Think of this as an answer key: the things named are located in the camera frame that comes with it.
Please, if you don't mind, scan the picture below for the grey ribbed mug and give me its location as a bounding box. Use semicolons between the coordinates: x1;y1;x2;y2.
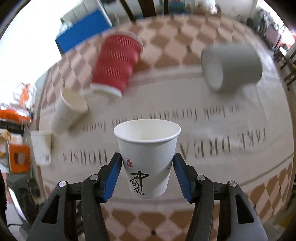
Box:
201;43;263;92

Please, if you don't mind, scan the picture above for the blue storage box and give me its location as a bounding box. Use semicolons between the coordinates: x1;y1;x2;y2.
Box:
55;10;112;55

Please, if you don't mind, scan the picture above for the white cup with calligraphy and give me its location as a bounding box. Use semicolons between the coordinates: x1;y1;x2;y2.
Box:
113;119;181;199

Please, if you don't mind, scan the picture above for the crumpled white orange wrapper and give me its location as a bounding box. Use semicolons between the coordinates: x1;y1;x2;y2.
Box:
14;83;37;111

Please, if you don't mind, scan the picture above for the white cup with birds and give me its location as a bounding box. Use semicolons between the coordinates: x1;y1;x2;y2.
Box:
51;88;88;135

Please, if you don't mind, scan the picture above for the red ribbed paper cup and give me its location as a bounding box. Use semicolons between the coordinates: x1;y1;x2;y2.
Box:
90;31;144;97

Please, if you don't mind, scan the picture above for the white cup with grass print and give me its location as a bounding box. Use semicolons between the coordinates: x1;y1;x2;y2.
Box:
31;131;52;166

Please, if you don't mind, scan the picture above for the orange box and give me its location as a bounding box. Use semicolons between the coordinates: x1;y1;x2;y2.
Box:
9;144;31;174

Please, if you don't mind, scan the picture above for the dark wooden chair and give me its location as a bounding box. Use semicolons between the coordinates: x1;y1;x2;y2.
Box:
120;0;169;23

